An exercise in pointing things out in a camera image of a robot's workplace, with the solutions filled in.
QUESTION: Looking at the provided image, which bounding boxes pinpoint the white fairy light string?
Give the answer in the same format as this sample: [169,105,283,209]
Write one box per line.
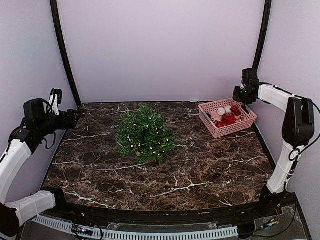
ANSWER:
[120,112,173,163]

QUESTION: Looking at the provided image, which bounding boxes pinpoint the white perforated cable tray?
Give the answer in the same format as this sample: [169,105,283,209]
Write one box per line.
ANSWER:
[32,215,239,240]

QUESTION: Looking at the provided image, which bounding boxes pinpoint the small green christmas tree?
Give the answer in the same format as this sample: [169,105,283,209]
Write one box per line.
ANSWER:
[116,104,175,163]

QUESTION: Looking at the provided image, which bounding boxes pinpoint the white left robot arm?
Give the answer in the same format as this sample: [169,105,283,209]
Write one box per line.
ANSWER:
[0,97,80,238]

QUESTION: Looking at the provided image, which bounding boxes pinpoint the white ball ornament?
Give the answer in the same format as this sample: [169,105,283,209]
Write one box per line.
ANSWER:
[216,105,232,117]

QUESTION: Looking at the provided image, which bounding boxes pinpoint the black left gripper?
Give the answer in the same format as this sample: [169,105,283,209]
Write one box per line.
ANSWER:
[37,109,82,137]

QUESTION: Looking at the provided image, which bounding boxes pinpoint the red ornaments in basket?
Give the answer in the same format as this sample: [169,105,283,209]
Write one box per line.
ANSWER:
[215,105,244,128]

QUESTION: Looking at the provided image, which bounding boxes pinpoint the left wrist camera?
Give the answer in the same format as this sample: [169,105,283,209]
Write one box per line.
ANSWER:
[48,88,63,116]

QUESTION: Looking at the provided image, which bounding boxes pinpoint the pink plastic basket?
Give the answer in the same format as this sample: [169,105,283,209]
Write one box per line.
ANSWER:
[198,98,257,139]

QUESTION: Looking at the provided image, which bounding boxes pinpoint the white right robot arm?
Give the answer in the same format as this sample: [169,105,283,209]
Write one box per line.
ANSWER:
[233,68,315,217]

